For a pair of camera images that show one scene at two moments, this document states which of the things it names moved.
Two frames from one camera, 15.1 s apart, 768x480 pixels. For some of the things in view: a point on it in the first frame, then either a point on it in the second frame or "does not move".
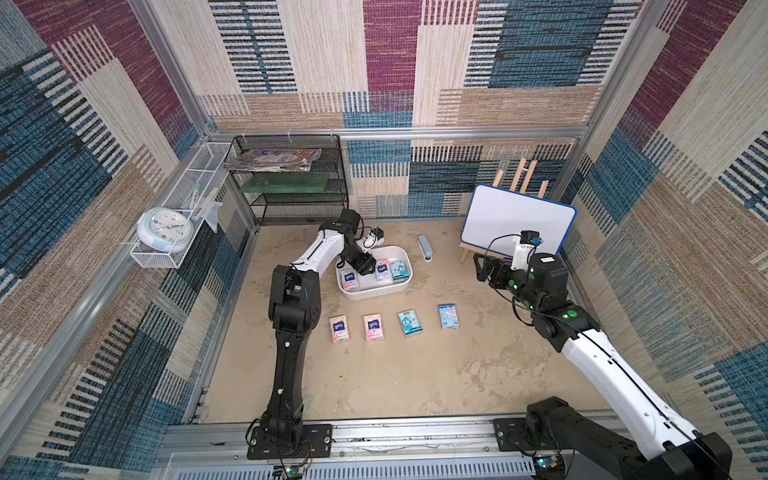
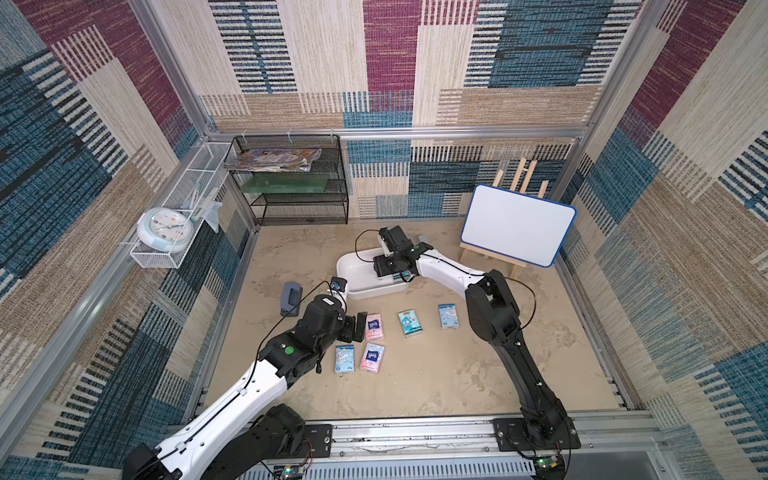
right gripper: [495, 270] to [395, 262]
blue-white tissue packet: [373, 327] does not move
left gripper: [365, 264] to [348, 333]
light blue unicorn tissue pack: [448, 316] does not move
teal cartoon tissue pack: [410, 323] does not move
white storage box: [392, 273] does not move
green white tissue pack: [399, 271] does not move
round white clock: [166, 229] does not move
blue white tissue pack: [350, 279] to [344, 358]
